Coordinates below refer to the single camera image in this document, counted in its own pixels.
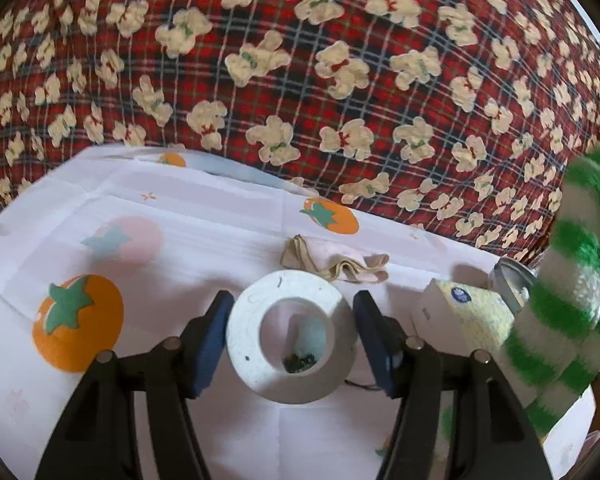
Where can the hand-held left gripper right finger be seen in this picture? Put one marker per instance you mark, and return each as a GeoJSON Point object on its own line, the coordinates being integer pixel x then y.
{"type": "Point", "coordinates": [372, 340]}

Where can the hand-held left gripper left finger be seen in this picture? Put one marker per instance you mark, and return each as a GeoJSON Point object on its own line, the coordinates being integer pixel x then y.
{"type": "Point", "coordinates": [212, 340]}

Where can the green white striped sock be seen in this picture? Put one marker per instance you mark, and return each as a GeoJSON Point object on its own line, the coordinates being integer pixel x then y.
{"type": "Point", "coordinates": [575, 280]}

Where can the beige folded cloth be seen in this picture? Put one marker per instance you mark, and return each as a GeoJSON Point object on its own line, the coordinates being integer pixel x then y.
{"type": "Point", "coordinates": [340, 260]}

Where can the yellow white tissue pack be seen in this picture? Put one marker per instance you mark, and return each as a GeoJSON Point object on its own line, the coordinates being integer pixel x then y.
{"type": "Point", "coordinates": [465, 310]}

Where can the white persimmon-print sheet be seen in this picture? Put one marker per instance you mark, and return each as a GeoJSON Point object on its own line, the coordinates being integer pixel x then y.
{"type": "Point", "coordinates": [145, 260]}

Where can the round metal-rimmed jar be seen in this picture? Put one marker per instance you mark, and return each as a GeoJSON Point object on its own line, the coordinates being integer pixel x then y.
{"type": "Point", "coordinates": [515, 280]}

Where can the red plaid bear-print quilt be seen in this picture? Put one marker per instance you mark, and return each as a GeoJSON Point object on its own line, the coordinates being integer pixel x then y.
{"type": "Point", "coordinates": [290, 75]}

